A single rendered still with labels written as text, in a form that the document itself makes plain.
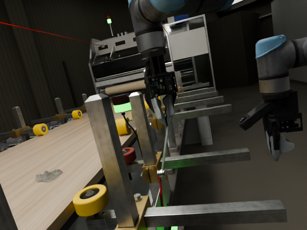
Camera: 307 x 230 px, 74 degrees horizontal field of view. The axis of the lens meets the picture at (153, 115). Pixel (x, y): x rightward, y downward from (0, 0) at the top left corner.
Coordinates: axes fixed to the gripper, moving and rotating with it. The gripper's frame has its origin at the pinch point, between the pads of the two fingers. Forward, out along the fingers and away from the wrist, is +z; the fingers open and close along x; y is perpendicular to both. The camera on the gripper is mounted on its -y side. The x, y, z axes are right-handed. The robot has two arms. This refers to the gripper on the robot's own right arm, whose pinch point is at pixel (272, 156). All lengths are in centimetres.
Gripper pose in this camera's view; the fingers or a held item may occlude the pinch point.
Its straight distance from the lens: 74.8
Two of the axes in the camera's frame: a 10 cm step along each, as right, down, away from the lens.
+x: 1.8, -2.3, 9.6
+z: 2.0, 9.6, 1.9
